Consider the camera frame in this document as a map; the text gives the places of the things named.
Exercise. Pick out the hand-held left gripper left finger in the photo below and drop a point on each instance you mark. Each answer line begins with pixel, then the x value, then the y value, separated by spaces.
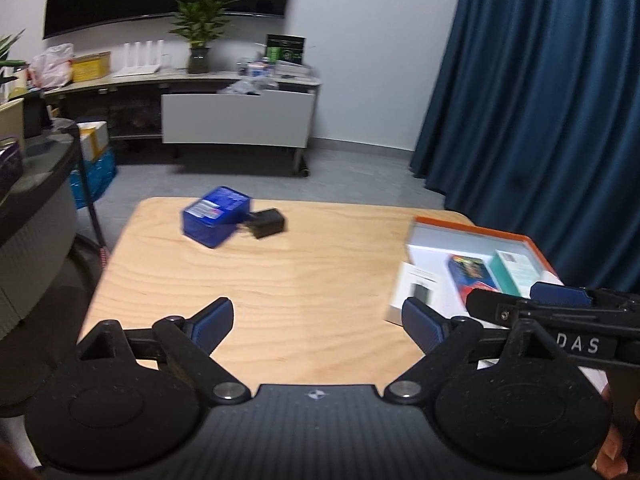
pixel 215 317

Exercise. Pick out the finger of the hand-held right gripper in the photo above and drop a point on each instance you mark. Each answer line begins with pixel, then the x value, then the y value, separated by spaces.
pixel 560 294
pixel 492 302

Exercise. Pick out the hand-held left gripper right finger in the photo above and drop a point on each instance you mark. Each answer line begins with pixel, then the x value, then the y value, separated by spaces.
pixel 422 322

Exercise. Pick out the orange-rimmed white box lid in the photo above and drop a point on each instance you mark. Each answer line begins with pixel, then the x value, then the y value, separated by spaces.
pixel 435 240

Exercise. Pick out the person's right hand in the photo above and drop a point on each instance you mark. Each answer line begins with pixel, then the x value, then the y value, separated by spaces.
pixel 612 455

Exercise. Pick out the teal box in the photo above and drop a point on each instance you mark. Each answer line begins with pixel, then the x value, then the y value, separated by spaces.
pixel 515 272

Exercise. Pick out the red playing card box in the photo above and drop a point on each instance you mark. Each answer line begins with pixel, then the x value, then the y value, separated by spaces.
pixel 467 272

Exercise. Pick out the white box with dark picture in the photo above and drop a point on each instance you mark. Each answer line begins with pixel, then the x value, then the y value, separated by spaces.
pixel 417 280

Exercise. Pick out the blue box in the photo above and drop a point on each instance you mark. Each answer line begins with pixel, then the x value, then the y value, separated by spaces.
pixel 215 215

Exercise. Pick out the black charger adapter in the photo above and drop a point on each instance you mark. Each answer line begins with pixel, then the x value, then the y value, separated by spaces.
pixel 267 224

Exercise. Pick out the blue bag with boxes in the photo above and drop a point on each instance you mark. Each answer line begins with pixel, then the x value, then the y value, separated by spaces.
pixel 95 180

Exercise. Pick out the blue curtain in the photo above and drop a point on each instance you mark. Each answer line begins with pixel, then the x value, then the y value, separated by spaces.
pixel 540 110

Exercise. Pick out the grey television cabinet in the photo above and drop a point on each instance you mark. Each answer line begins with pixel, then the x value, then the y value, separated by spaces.
pixel 235 120

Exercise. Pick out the white and yellow cardboard box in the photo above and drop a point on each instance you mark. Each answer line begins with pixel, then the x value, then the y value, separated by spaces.
pixel 94 140

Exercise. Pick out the pile of clear plastic packets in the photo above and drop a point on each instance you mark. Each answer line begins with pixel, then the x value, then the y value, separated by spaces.
pixel 250 80

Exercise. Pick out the purple box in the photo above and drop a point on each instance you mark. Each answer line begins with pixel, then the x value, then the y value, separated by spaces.
pixel 9 167

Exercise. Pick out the white router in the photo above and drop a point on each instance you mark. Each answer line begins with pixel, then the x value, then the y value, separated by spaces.
pixel 140 62

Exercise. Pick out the green and black display card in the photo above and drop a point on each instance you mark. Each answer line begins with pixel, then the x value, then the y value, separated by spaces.
pixel 285 50

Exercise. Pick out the plain cardboard box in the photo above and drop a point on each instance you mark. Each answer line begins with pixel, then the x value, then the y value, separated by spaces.
pixel 11 117

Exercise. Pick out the potted green plant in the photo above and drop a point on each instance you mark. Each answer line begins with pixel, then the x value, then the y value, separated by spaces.
pixel 202 25

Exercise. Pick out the red and white plastic bag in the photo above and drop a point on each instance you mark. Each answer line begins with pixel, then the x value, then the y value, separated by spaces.
pixel 50 67

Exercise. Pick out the leafy plant in metal cup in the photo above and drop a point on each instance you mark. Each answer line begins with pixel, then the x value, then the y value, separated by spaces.
pixel 7 55

